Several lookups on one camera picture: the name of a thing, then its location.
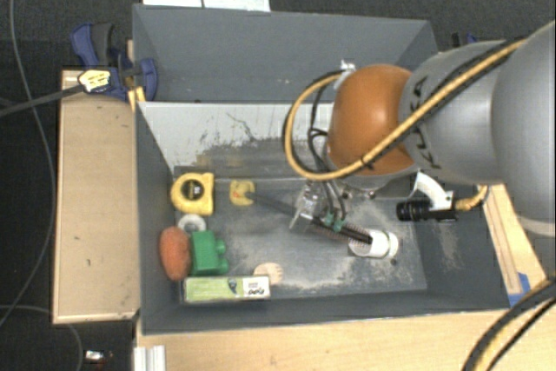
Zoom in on black brush with yellow head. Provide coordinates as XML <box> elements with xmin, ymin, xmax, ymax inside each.
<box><xmin>228</xmin><ymin>179</ymin><xmax>374</xmax><ymax>245</ymax></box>

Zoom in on green and white box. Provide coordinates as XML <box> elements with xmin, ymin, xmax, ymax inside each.
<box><xmin>182</xmin><ymin>275</ymin><xmax>272</xmax><ymax>303</ymax></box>

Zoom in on orange sponge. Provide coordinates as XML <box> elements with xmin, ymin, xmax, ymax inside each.
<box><xmin>157</xmin><ymin>226</ymin><xmax>194</xmax><ymax>283</ymax></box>

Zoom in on black cylinder on white bracket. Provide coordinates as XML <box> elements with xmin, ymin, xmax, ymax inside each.
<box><xmin>395</xmin><ymin>170</ymin><xmax>458</xmax><ymax>224</ymax></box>

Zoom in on white ring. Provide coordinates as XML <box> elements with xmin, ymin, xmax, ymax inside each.
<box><xmin>177</xmin><ymin>213</ymin><xmax>208</xmax><ymax>234</ymax></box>

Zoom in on green toy block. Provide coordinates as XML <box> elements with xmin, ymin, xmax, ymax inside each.
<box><xmin>189</xmin><ymin>229</ymin><xmax>230</xmax><ymax>277</ymax></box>

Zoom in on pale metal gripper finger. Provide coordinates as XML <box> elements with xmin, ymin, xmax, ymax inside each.
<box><xmin>288</xmin><ymin>211</ymin><xmax>316</xmax><ymax>236</ymax></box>

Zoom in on pale wood board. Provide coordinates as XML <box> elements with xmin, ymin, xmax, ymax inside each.
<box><xmin>51</xmin><ymin>69</ymin><xmax>142</xmax><ymax>325</ymax></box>

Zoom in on white cup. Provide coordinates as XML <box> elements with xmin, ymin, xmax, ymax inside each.
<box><xmin>347</xmin><ymin>229</ymin><xmax>400</xmax><ymax>261</ymax></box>

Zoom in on grey metal bin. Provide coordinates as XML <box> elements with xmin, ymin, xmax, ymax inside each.
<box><xmin>131</xmin><ymin>3</ymin><xmax>512</xmax><ymax>335</ymax></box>

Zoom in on yellow tape measure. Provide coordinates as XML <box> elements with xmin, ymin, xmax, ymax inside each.
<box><xmin>169</xmin><ymin>171</ymin><xmax>216</xmax><ymax>216</ymax></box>

